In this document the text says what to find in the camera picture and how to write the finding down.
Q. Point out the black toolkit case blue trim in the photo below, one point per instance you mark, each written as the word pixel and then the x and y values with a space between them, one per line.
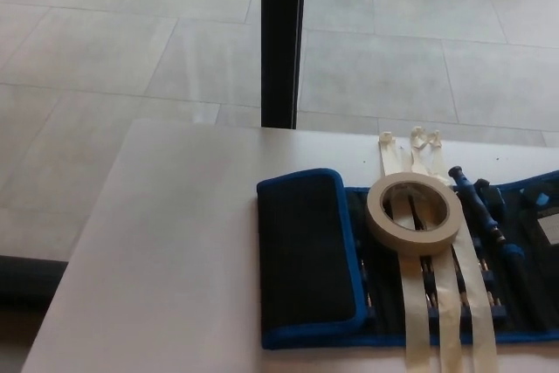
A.
pixel 301 242

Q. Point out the beige masking tape roll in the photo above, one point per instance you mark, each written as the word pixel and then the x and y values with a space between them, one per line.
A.
pixel 384 229

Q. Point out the small screwdriver bit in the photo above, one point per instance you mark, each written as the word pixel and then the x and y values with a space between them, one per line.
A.
pixel 432 304
pixel 496 304
pixel 485 267

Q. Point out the short black blue tool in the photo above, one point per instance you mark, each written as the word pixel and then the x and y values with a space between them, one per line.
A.
pixel 491 194

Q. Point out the small blue pry tool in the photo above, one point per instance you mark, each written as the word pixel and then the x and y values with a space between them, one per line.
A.
pixel 537 196

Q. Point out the white label card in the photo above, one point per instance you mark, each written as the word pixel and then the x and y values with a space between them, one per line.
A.
pixel 550 226

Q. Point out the black vertical window frame post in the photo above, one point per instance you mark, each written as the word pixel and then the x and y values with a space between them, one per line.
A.
pixel 281 41

